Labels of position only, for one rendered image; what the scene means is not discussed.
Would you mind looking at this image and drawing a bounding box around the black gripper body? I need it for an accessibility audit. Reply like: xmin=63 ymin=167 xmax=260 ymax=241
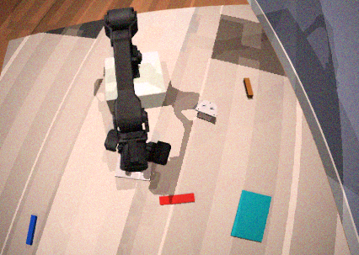
xmin=104 ymin=129 xmax=171 ymax=165

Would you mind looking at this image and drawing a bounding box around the red flat bar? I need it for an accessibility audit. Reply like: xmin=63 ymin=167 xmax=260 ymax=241
xmin=159 ymin=193 xmax=195 ymax=205

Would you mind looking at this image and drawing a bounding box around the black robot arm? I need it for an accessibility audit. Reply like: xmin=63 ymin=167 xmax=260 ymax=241
xmin=104 ymin=7 xmax=150 ymax=173

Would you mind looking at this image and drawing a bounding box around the blue rectangular bar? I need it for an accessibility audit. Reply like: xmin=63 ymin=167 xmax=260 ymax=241
xmin=26 ymin=215 xmax=37 ymax=245

